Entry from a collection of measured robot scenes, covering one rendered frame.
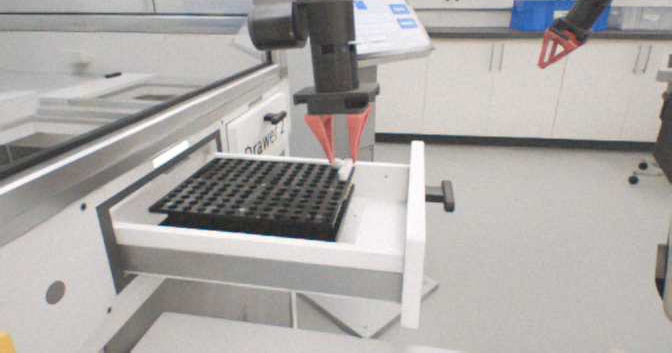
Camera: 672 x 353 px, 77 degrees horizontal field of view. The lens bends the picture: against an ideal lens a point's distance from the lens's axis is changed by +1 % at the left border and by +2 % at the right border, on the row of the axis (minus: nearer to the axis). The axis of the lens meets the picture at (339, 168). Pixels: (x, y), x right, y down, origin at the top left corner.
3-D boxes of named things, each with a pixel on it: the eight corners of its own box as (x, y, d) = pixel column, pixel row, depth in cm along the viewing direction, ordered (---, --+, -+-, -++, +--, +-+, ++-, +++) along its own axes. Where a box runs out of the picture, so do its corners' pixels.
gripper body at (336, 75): (373, 107, 50) (369, 42, 47) (292, 110, 52) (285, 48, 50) (380, 96, 56) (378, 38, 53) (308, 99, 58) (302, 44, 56)
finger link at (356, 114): (366, 171, 53) (361, 97, 50) (312, 170, 55) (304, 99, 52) (374, 154, 59) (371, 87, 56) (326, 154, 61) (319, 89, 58)
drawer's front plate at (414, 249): (418, 203, 69) (423, 140, 65) (417, 332, 42) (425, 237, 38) (407, 203, 69) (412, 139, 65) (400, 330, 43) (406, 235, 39)
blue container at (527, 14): (584, 27, 350) (590, -1, 341) (607, 31, 312) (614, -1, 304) (507, 27, 356) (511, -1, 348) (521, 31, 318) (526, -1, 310)
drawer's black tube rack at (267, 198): (354, 204, 65) (355, 165, 62) (332, 272, 49) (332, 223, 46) (219, 193, 68) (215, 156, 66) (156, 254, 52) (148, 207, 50)
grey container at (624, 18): (654, 28, 346) (660, 6, 339) (677, 31, 318) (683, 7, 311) (601, 27, 350) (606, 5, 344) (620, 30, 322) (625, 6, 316)
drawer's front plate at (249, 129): (287, 136, 103) (285, 91, 99) (241, 183, 76) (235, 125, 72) (280, 136, 103) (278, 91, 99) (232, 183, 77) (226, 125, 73)
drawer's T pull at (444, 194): (450, 188, 55) (451, 178, 55) (454, 214, 49) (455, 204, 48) (422, 186, 56) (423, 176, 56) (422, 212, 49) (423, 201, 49)
